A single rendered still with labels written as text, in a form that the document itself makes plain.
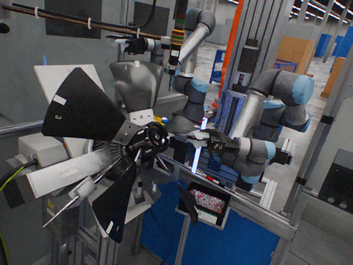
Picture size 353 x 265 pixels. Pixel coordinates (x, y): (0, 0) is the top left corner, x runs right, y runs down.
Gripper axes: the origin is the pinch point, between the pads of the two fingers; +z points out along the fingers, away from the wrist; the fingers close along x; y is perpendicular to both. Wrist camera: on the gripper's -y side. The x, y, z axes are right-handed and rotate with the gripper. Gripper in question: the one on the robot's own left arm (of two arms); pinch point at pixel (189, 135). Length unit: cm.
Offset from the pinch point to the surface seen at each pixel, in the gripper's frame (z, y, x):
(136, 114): 22.2, 4.4, -8.2
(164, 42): 15.6, 1.5, -35.7
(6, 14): 69, -3, -34
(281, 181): -146, -163, 136
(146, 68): 21.9, -12.4, -21.8
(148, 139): 15.9, 18.1, -6.4
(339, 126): -136, -106, 30
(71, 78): 41, 20, -25
